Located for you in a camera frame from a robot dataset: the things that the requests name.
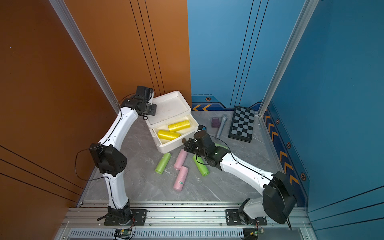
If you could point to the grey microphone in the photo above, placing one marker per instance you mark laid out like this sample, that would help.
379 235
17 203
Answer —
221 127

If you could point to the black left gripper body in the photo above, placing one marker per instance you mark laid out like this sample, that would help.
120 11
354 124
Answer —
151 110

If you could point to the white plastic drawer cabinet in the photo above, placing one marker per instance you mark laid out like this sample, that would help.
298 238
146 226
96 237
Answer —
172 108

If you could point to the pink roll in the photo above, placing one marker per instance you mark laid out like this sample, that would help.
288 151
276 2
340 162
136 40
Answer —
180 180
180 160

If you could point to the green roll centre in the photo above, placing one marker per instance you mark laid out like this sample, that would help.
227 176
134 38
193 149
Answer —
202 167

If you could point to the green roll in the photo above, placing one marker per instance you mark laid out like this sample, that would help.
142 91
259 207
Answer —
163 163
219 145
202 167

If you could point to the yellow trash bag roll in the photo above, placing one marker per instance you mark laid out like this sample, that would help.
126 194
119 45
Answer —
179 126
167 135

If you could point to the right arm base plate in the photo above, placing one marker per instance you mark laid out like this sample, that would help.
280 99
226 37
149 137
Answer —
236 218

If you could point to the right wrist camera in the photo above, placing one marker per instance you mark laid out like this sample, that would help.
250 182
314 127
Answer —
202 128

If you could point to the green circuit board right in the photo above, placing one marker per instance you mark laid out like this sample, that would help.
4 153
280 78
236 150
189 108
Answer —
257 233

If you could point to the green circuit board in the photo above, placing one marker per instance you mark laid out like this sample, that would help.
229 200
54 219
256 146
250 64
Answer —
257 233
123 234

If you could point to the black white chessboard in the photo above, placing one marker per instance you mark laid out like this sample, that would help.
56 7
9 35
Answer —
242 124

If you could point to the pink roll lower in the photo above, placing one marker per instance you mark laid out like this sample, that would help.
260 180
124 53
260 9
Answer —
180 180

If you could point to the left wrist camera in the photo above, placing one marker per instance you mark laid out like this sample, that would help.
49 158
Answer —
144 93

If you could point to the green circuit board left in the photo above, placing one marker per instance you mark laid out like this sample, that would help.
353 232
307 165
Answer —
123 234

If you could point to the pink roll upper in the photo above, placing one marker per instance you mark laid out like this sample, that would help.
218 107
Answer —
180 160

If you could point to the purple small block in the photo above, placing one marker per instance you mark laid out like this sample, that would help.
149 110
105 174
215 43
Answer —
215 122

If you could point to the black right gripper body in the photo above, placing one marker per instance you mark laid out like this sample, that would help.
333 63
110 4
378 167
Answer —
193 147

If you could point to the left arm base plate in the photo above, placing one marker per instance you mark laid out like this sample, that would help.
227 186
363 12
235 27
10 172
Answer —
125 218

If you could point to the green roll right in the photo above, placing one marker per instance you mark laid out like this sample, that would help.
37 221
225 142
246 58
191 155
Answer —
219 145

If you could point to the green roll far left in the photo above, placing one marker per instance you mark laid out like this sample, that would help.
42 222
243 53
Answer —
163 163

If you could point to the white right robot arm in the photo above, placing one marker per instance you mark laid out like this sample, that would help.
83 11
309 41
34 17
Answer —
277 194

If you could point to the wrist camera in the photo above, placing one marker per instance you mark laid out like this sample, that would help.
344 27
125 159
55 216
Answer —
202 128
144 93

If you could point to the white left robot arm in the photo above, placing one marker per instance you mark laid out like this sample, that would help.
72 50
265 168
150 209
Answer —
107 152

